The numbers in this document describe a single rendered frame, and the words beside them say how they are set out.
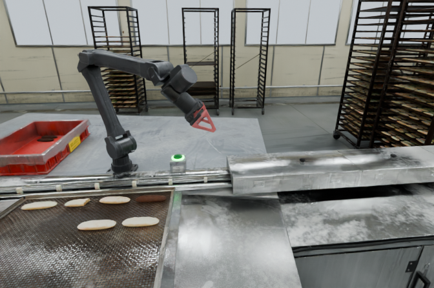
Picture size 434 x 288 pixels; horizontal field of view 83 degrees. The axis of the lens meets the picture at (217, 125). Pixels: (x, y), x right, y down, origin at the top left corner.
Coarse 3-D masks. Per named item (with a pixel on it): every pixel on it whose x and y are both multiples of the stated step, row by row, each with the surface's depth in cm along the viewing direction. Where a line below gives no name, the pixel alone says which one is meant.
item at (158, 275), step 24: (72, 192) 84; (96, 192) 85; (120, 192) 86; (144, 192) 85; (0, 216) 72; (48, 216) 72; (96, 216) 71; (168, 216) 70; (24, 240) 61; (48, 240) 61; (72, 240) 61; (96, 240) 61; (0, 264) 53; (48, 264) 53; (96, 264) 53; (120, 264) 53; (144, 264) 53
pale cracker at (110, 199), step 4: (108, 196) 81; (112, 196) 81; (116, 196) 81; (120, 196) 81; (100, 200) 80; (104, 200) 79; (108, 200) 79; (112, 200) 79; (116, 200) 79; (120, 200) 79; (124, 200) 79; (128, 200) 79
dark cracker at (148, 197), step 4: (140, 196) 81; (144, 196) 81; (148, 196) 81; (152, 196) 81; (156, 196) 80; (160, 196) 81; (164, 196) 81; (136, 200) 80; (140, 200) 79; (144, 200) 79; (148, 200) 79; (152, 200) 79; (156, 200) 79; (160, 200) 79; (164, 200) 80
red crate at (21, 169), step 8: (40, 136) 149; (80, 136) 140; (32, 144) 138; (40, 144) 138; (48, 144) 138; (16, 152) 129; (24, 152) 129; (32, 152) 129; (40, 152) 129; (64, 152) 123; (48, 160) 110; (56, 160) 116; (0, 168) 107; (8, 168) 106; (16, 168) 107; (24, 168) 108; (32, 168) 108; (40, 168) 108; (48, 168) 110
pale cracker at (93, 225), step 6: (84, 222) 67; (90, 222) 66; (96, 222) 66; (102, 222) 66; (108, 222) 66; (114, 222) 67; (78, 228) 65; (84, 228) 65; (90, 228) 65; (96, 228) 65; (102, 228) 65
